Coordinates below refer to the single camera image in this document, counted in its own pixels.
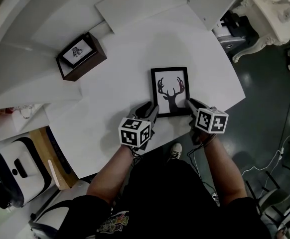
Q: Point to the dark brown wooden box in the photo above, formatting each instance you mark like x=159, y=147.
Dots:
x=90, y=63

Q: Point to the black framed deer picture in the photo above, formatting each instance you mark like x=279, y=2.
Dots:
x=170, y=91

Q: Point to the brown cardboard box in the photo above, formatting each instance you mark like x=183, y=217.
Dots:
x=60, y=163

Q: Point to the person's right shoe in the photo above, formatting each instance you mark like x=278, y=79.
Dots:
x=175, y=152

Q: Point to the grey equipment case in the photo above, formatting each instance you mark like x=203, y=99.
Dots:
x=232, y=34

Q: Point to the white and black robot base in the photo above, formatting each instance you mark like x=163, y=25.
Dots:
x=52, y=215
x=23, y=168

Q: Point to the black metal chair frame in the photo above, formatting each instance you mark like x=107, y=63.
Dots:
x=272, y=190

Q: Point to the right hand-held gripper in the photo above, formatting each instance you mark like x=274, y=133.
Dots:
x=217, y=123

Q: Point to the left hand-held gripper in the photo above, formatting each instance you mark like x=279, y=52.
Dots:
x=132, y=133

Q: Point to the person's black printed t-shirt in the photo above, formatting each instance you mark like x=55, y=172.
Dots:
x=167, y=200

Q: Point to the white ornate dressing table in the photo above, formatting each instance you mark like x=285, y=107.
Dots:
x=267, y=16

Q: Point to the person's right forearm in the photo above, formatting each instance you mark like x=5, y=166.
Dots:
x=224, y=168

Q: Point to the white desk hutch shelf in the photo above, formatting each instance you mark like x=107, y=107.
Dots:
x=23, y=58

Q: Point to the black-framed insect picture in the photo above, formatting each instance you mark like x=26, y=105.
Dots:
x=76, y=53

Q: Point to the person's left forearm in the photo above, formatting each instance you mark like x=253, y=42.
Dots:
x=107, y=175

